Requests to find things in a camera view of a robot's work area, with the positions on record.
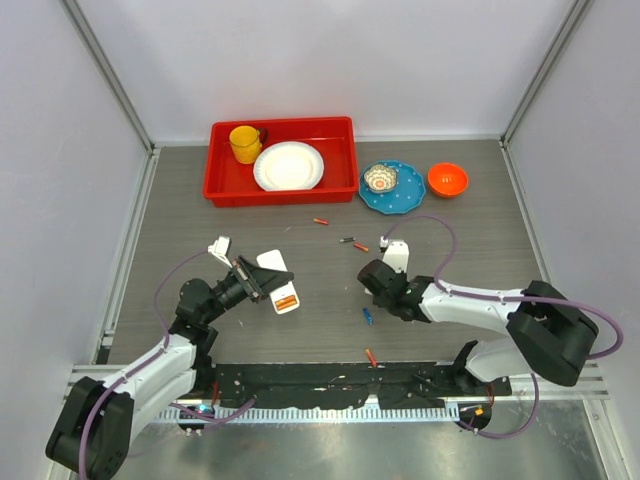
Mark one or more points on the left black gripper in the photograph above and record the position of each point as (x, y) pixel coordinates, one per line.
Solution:
(260, 281)

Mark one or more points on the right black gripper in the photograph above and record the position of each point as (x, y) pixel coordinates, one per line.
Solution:
(378, 300)

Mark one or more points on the white remote control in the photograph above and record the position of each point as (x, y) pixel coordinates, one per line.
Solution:
(284, 287)

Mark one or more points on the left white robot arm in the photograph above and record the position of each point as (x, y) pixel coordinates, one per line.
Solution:
(100, 419)

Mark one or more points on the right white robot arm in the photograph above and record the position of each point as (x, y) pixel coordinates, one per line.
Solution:
(537, 335)

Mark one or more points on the blue battery right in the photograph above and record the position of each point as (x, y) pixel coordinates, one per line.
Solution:
(368, 317)

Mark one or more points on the red orange battery centre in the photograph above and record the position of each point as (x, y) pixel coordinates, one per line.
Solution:
(361, 247)

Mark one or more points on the red battery near base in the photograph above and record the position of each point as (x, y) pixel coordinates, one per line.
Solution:
(369, 354)

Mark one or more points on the red plastic tray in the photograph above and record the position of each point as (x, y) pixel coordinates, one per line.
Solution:
(228, 183)

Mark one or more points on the blue dotted plate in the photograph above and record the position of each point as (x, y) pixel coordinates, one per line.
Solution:
(407, 196)

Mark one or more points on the small patterned bowl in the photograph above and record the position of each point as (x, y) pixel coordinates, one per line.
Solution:
(380, 178)

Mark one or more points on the white paper plate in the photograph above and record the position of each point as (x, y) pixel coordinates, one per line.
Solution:
(288, 166)

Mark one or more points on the orange plastic bowl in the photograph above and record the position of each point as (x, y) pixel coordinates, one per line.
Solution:
(447, 180)

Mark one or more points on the yellow mug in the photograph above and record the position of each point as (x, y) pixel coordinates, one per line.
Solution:
(247, 143)

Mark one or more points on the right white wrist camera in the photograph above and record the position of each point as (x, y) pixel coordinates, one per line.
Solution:
(395, 254)

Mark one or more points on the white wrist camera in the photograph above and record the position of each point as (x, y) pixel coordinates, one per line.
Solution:
(219, 250)
(395, 254)

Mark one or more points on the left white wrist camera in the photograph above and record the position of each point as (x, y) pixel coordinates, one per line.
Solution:
(219, 250)

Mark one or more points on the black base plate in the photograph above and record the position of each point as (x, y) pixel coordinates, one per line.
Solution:
(338, 386)

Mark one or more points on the slotted cable duct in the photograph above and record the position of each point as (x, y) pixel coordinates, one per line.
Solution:
(370, 413)

